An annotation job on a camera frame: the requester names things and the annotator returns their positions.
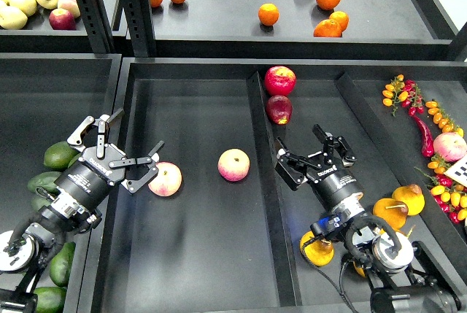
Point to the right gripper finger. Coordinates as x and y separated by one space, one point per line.
335 155
291 167

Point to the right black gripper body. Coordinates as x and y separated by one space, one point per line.
337 190

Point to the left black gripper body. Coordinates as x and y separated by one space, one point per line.
88 181

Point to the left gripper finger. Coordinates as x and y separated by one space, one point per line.
134 173
103 125

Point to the yellow pear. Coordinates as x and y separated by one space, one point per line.
318 252
359 270

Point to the green avocado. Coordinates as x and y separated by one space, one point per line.
61 265
58 156

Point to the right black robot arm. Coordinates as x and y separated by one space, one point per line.
403 275

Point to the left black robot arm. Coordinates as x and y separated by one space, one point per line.
34 242

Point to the green avocado top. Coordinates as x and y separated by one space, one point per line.
58 156

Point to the pink apple left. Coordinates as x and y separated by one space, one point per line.
168 181

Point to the pink apple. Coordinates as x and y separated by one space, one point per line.
168 181
233 165

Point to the pink apple centre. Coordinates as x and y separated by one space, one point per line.
233 165

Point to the black left tray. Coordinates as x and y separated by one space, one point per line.
44 97

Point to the black tray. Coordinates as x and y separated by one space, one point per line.
44 97
220 246

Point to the dark red apple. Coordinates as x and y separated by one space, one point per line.
279 109

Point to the bright red apple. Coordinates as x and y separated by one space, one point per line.
279 80

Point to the black centre tray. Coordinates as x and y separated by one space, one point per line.
220 246

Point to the cherry tomato bunch upper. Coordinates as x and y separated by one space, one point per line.
403 93

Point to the cherry tomato bunch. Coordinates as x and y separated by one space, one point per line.
403 93
448 194

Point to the red chili pepper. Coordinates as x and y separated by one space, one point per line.
427 148

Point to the red apple on shelf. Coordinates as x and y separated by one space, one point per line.
62 19

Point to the cherry tomato bunch lower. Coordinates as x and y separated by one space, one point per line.
448 194

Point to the pink apple right tray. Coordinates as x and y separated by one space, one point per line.
450 146

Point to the checkered marker card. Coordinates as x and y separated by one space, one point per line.
457 171

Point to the orange on shelf centre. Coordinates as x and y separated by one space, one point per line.
268 14

